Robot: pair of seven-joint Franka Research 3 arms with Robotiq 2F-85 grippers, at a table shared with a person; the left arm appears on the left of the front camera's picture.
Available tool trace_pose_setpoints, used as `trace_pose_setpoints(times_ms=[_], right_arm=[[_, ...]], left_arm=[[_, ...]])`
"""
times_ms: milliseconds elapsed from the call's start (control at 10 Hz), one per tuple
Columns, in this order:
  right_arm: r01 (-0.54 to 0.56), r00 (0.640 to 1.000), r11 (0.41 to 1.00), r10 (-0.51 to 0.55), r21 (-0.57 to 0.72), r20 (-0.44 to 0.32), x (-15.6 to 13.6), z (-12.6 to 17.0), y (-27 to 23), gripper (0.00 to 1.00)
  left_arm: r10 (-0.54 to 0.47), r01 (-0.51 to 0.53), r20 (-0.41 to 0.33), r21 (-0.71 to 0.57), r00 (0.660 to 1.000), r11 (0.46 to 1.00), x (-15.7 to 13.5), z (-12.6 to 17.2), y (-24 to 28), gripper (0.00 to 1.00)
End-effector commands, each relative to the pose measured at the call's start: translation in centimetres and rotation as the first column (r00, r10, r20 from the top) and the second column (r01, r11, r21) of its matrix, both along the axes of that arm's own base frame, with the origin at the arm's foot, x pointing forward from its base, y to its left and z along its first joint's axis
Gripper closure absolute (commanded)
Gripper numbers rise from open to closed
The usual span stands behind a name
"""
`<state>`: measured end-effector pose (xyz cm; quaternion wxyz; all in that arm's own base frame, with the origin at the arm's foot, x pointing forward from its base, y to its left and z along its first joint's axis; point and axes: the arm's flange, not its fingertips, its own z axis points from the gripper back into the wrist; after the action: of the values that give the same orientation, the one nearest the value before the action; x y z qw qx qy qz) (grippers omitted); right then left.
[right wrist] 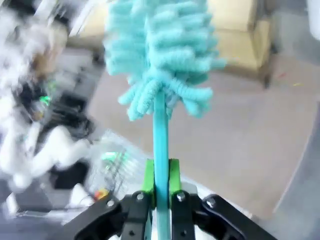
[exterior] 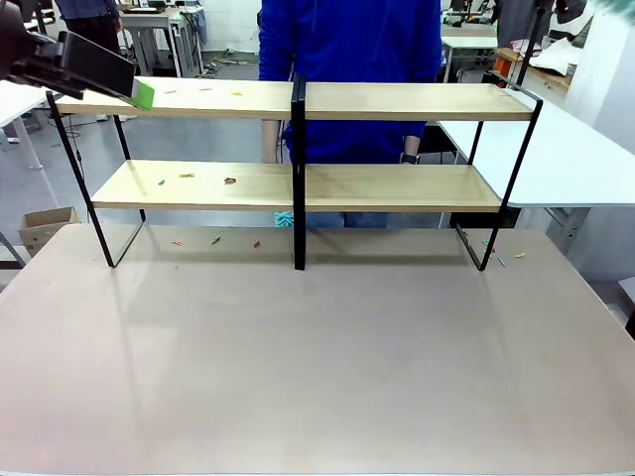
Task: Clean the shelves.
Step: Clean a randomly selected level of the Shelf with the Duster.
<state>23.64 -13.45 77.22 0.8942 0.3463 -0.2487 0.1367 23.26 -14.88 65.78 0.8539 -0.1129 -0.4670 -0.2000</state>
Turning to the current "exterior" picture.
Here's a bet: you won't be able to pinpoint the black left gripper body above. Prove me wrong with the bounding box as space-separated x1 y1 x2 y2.
0 0 84 101

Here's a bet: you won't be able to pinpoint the person's right forearm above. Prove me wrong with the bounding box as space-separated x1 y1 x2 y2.
261 119 282 165

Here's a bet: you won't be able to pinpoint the background person dark trousers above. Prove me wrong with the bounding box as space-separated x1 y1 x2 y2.
53 0 125 63

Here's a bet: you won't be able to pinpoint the grey background work table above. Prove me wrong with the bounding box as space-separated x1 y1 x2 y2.
117 6 205 78

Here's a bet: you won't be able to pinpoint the light wooden shelf board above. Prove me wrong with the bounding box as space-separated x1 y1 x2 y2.
91 159 503 214
54 74 537 122

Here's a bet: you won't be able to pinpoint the cardboard box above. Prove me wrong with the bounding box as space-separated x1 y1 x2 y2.
18 206 81 260

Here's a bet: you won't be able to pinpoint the wooden two-tier shelf rack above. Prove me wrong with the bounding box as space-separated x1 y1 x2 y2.
46 68 545 273

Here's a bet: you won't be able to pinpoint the person in blue sweater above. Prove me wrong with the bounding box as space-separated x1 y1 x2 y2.
257 0 444 230

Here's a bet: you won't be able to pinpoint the white background desk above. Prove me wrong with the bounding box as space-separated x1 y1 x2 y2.
440 22 498 84

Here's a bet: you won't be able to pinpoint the dark hanging jacket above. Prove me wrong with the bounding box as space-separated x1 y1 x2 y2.
495 0 596 50

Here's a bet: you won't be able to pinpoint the black stand pole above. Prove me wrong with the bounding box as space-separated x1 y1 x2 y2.
515 0 552 88

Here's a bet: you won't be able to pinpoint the white crumpled sheet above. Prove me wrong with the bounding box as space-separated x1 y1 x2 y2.
528 37 582 76

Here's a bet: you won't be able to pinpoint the large white side table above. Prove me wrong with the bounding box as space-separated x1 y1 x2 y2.
438 87 635 210

